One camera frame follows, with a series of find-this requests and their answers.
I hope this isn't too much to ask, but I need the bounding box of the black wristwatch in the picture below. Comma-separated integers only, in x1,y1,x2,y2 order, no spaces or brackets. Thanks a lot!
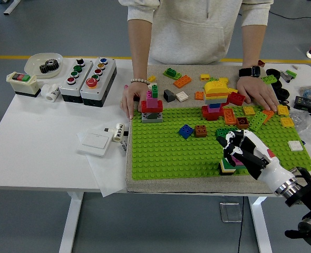
238,65,262,78

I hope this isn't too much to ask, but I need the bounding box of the dark green long brick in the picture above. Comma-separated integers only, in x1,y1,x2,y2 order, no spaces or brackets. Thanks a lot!
222,158,248,170
216,128,237,138

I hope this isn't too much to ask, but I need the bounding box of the white table leg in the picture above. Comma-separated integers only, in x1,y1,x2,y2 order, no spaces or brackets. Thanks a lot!
248,196,274,253
58,191,84,253

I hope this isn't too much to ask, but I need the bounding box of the dark brown square brick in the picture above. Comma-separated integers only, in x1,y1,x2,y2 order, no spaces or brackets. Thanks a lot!
236,116,250,130

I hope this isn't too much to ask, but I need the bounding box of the white labelled tube fitting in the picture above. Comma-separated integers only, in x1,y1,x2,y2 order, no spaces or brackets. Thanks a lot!
112,122,126,143

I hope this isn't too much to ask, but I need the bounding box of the metal floor plate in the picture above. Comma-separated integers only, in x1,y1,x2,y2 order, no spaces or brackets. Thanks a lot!
219,202,243,223

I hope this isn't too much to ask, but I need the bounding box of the person's left hand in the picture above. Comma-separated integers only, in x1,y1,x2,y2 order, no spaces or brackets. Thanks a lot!
235,76,280,112

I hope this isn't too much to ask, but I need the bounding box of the red pink green brick tower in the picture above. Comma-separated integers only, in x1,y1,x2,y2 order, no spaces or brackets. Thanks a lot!
141,84,164,124

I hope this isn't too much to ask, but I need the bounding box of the blue square brick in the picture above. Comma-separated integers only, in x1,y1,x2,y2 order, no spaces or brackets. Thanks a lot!
178,124,195,140

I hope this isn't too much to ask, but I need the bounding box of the grey-brown mat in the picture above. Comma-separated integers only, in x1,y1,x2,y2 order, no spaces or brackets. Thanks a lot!
125,64,311,195

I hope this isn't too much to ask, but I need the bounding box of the person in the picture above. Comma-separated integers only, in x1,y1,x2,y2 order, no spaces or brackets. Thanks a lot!
118,0,275,65

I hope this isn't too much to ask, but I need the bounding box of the dark grey slope brick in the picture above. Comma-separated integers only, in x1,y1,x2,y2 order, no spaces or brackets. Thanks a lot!
163,89,177,103

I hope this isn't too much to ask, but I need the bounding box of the black floor cable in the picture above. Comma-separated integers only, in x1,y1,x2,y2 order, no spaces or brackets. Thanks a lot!
269,11,311,21

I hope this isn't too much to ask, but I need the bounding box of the lime green studded baseplate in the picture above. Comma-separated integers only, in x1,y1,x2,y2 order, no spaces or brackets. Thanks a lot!
131,104,311,181

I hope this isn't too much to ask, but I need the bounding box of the white pipe tee fitting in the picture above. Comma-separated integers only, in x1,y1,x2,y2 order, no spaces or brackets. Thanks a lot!
40,83,61,102

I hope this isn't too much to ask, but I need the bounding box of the thin black hanging cable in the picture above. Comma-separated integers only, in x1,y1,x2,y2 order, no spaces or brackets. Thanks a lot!
237,196,245,253

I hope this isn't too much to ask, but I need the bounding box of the brick tower with yellow roof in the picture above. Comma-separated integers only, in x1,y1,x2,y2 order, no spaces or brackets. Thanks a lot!
201,80,230,121

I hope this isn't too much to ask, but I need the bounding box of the person's right hand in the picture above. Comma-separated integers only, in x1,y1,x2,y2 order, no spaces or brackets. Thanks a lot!
119,82,150,120

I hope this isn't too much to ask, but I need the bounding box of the white paper sheet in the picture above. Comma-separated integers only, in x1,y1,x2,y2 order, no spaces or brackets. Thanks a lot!
76,123,127,198

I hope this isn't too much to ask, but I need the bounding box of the black metal gear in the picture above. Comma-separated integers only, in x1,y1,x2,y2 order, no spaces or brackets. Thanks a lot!
38,59,61,74

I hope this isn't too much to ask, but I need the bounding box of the translucent white bowl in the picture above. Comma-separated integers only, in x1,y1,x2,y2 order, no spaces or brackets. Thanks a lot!
24,52,64,79

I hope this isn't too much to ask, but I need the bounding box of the orange long brick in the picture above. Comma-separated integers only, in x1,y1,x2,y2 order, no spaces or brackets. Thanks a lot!
222,108,237,125
173,74,193,89
261,109,276,125

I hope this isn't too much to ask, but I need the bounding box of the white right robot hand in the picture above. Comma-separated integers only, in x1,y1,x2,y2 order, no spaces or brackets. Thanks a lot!
215,129,295,192

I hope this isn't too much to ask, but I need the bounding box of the white stand foot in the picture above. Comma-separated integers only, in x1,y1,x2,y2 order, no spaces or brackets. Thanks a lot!
3,0,22,16

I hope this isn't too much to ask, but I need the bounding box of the grey four-button control box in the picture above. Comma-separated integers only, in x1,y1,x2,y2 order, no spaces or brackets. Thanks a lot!
58,58,93,104

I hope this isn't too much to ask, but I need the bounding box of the lime green long brick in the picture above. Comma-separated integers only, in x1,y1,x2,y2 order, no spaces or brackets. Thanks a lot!
260,75,278,85
247,110,268,132

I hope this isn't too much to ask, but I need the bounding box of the bead bracelet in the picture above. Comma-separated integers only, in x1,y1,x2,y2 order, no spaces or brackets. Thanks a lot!
130,77,151,86

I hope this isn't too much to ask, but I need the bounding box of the red square brick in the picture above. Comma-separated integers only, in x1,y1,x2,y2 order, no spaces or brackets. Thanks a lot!
227,91,247,106

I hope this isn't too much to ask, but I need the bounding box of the pink square brick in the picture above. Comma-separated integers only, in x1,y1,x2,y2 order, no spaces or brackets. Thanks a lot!
230,155,245,167

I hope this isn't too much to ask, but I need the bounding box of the green stacked brick pair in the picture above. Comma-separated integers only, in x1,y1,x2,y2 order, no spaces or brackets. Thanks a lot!
162,67,182,80

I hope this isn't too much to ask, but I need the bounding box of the black digital meter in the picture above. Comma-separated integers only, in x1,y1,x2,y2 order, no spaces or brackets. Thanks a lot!
293,95,311,112

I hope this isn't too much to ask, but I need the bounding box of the white wall switch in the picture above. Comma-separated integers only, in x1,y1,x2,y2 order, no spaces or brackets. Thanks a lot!
76,131,111,158

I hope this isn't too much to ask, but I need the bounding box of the black yellow white brick stack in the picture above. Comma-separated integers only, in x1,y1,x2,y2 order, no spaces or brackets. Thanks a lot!
218,161,237,176

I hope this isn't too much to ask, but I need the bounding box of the cream switch box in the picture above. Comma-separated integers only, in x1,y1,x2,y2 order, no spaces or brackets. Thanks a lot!
6,72,42,98

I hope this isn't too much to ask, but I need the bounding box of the grey emergency stop control box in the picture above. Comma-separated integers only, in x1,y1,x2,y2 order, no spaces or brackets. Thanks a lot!
80,57,118,108

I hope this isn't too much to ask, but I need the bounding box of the clear plastic bag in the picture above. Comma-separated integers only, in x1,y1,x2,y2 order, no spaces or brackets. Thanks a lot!
289,109,311,144

